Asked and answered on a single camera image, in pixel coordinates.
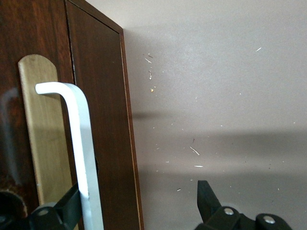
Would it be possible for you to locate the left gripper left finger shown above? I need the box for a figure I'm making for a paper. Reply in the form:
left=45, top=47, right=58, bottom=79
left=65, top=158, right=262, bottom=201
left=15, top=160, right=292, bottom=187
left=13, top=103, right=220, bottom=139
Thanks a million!
left=0, top=183, right=83, bottom=230

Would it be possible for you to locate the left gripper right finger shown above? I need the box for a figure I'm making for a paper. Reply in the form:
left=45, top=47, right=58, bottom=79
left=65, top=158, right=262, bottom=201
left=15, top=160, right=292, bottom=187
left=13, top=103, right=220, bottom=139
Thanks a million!
left=194, top=180, right=294, bottom=230

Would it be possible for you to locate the dark wooden cabinet box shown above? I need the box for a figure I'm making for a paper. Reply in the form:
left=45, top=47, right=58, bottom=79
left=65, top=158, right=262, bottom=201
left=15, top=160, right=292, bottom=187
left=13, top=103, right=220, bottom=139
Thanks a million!
left=64, top=0, right=145, bottom=230

